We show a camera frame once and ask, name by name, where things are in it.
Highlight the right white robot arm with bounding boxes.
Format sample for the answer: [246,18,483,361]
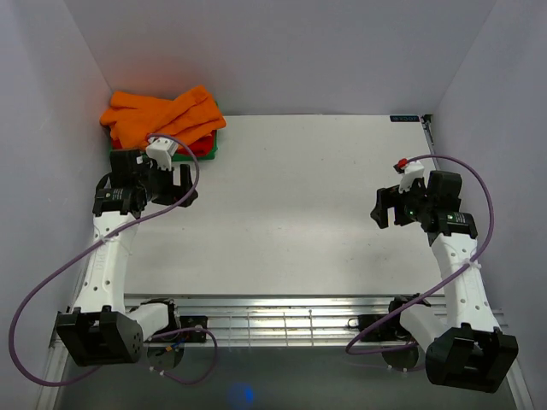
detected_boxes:
[371,161,519,393]

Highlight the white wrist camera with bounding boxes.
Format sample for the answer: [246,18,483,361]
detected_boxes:
[145,138,178,170]
[393,158,424,193]

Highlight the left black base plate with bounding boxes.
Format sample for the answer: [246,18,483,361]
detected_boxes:
[135,314,209,345]

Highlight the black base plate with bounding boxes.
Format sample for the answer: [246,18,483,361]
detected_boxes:
[346,314,414,343]
[135,314,209,345]

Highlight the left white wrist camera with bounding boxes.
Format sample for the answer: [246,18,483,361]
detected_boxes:
[145,138,178,170]

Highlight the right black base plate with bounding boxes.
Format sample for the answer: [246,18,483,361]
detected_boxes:
[346,314,414,343]

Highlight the orange trousers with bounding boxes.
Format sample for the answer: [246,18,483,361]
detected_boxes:
[100,85,226,149]

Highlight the green plastic tray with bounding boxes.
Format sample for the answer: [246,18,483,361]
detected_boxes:
[100,99,226,160]

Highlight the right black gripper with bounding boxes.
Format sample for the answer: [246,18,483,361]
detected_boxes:
[370,177,432,229]

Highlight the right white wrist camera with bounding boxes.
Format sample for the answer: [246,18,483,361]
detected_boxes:
[393,158,424,193]

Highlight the blue logo sticker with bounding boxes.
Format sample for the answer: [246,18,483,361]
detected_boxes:
[389,115,421,123]

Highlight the red folded trousers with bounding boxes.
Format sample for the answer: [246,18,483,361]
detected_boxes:
[111,131,217,158]

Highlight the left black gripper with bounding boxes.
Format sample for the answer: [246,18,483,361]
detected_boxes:
[137,158,197,208]

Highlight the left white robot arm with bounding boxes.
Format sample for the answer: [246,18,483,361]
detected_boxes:
[56,138,197,366]

